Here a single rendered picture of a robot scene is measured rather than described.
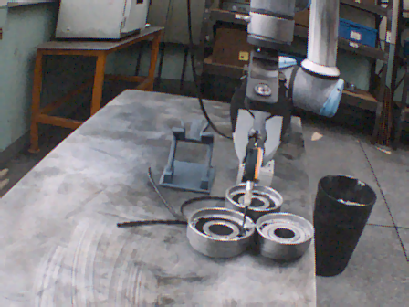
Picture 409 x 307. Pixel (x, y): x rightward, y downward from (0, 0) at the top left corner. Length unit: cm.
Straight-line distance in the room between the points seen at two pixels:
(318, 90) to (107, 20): 200
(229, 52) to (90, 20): 170
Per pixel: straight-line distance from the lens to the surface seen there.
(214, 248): 70
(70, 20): 307
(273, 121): 73
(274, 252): 72
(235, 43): 421
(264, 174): 95
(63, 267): 66
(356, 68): 484
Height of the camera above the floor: 120
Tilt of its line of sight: 21 degrees down
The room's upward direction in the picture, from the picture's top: 8 degrees clockwise
